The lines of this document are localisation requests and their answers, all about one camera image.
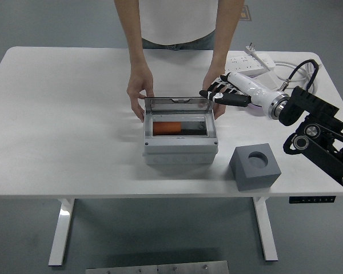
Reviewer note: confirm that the person's left hand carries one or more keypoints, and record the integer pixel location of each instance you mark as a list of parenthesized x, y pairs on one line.
[(213, 78)]

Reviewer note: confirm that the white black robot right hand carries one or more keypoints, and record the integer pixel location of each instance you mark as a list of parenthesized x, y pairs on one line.
[(254, 91)]

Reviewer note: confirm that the person's right hand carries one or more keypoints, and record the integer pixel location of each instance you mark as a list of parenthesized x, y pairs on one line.
[(138, 84)]

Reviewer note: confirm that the smoky transparent box lid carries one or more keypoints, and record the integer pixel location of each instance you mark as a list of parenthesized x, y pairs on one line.
[(160, 104)]

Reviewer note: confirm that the orange cylinder battery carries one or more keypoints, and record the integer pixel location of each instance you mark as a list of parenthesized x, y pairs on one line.
[(167, 128)]

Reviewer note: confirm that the grey plastic junction box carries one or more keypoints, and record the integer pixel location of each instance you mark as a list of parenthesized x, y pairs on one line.
[(180, 149)]

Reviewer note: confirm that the person's left forearm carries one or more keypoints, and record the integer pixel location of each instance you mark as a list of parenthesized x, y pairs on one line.
[(224, 37)]

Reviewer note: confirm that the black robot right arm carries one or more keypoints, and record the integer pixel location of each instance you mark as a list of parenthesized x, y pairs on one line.
[(311, 111)]

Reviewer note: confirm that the person's right forearm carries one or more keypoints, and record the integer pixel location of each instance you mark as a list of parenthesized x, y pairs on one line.
[(134, 37)]

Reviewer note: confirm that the purple round bowl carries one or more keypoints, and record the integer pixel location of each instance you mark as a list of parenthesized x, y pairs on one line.
[(257, 106)]

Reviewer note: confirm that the wide white power strip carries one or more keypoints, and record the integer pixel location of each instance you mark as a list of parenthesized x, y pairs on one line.
[(243, 64)]

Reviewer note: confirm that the narrow white socket bar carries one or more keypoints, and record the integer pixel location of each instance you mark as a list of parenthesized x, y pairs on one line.
[(265, 60)]

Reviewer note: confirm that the person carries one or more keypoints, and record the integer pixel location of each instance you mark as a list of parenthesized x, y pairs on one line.
[(177, 20)]

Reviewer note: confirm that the brown floor sign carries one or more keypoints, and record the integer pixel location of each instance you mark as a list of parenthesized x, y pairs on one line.
[(245, 12)]

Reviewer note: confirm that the grey block with round hole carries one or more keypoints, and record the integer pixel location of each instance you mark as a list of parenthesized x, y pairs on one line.
[(254, 178)]

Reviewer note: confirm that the black table control panel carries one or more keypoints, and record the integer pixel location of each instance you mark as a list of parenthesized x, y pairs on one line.
[(311, 199)]

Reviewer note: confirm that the white table leg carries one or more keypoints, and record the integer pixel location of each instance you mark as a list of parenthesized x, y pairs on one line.
[(265, 228), (62, 228)]

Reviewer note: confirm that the grey metal plate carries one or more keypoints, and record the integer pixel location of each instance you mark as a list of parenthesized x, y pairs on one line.
[(157, 268)]

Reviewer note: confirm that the plain white switch panel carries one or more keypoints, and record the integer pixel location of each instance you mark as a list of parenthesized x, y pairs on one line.
[(267, 81)]

